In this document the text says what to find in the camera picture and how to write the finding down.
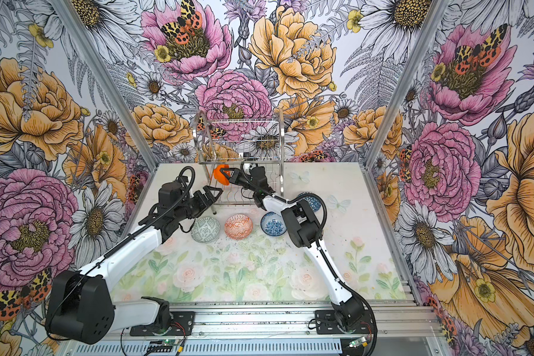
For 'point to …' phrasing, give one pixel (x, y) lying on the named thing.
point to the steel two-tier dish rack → (228, 143)
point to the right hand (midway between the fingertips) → (221, 173)
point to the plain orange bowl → (219, 176)
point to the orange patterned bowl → (238, 226)
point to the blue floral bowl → (273, 225)
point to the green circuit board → (162, 345)
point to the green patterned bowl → (205, 230)
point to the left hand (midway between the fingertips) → (217, 201)
